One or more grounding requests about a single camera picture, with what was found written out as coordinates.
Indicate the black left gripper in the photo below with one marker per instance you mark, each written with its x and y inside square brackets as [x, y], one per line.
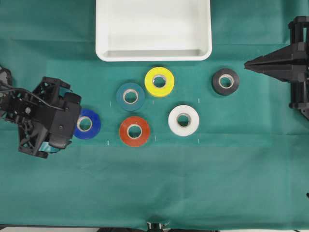
[34, 133]

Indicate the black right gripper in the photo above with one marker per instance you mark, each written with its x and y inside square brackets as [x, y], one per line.
[275, 64]

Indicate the blue tape roll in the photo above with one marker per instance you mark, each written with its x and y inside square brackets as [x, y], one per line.
[95, 125]

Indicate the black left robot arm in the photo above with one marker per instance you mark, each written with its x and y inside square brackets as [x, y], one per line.
[13, 107]

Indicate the black tape roll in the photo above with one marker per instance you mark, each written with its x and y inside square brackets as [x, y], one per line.
[225, 81]

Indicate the red tape roll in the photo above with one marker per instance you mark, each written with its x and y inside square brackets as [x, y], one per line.
[134, 131]

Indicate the teal tape roll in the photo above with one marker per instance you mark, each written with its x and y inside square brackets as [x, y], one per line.
[130, 96]

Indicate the white tape roll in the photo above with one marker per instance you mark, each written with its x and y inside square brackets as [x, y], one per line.
[183, 120]

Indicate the yellow tape roll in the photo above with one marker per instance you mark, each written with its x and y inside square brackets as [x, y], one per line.
[159, 81]

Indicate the white plastic tray case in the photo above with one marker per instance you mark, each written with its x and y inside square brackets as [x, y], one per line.
[153, 30]

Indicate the green table cloth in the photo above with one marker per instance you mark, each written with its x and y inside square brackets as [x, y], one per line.
[246, 166]

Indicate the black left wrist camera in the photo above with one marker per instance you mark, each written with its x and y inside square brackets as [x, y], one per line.
[64, 121]

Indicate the black low camera mount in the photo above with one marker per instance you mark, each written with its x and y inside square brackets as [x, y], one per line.
[158, 226]

